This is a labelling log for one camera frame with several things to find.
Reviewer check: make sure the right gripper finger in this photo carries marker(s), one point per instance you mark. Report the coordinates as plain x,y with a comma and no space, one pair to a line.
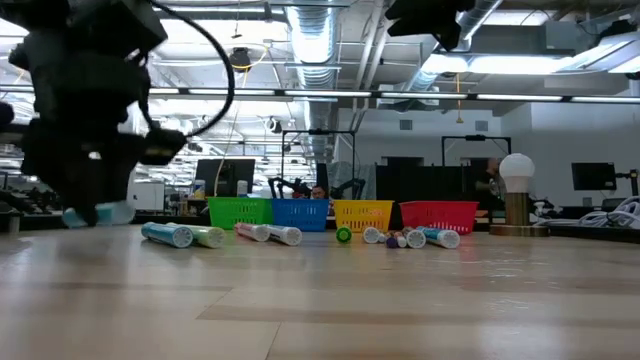
420,24

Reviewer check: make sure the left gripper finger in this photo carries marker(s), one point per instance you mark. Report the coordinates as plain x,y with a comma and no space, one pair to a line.
80,170

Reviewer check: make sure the blue highlighter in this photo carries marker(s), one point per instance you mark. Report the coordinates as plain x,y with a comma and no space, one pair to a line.
167,234
117,212

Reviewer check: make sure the light green highlighter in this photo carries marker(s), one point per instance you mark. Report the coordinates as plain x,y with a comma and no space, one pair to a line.
210,236

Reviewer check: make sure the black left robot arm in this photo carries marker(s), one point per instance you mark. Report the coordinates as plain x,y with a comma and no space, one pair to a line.
110,25

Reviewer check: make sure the white cabinet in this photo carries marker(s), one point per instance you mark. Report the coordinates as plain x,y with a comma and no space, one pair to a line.
150,197

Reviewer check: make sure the ceiling light strip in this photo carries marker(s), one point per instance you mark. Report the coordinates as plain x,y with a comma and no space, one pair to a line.
520,97

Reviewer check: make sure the blue yellow wipes canister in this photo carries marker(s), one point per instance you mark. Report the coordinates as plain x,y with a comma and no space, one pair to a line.
199,190

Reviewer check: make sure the black computer monitor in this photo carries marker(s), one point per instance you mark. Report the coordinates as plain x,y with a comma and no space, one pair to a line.
594,176
225,175

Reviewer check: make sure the black ceiling device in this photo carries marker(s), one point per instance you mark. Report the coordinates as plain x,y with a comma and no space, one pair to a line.
240,59

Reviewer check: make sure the black partition screen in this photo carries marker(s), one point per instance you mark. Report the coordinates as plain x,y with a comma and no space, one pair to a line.
410,182

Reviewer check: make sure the white canister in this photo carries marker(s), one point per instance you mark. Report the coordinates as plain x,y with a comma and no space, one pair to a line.
242,188

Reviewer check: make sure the green plastic basket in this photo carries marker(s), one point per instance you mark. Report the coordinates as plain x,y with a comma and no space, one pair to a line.
240,212

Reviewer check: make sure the person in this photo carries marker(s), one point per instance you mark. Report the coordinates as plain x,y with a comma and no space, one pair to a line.
490,175
319,192

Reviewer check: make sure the white bulb brass lamp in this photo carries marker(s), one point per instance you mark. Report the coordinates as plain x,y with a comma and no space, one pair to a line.
516,172

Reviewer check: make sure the red plastic basket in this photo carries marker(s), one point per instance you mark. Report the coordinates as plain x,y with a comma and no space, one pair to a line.
439,217

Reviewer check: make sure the yellow plastic basket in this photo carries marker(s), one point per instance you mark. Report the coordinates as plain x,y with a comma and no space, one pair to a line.
363,216

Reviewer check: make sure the dark blue cap whiteboard marker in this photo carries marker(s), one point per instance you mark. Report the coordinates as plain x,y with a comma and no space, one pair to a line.
287,235

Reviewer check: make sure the black cap whiteboard marker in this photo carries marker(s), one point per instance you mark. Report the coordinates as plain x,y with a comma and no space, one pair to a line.
391,242

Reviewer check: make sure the green cap whiteboard marker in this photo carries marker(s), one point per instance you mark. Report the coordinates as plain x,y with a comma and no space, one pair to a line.
343,234

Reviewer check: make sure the blue plastic basket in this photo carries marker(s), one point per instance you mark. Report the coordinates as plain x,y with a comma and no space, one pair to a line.
300,215

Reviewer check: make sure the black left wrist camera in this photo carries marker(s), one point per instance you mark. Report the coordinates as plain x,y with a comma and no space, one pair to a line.
162,147

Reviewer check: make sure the black robot station frame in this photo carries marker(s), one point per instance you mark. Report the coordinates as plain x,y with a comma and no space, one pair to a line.
475,137
320,132

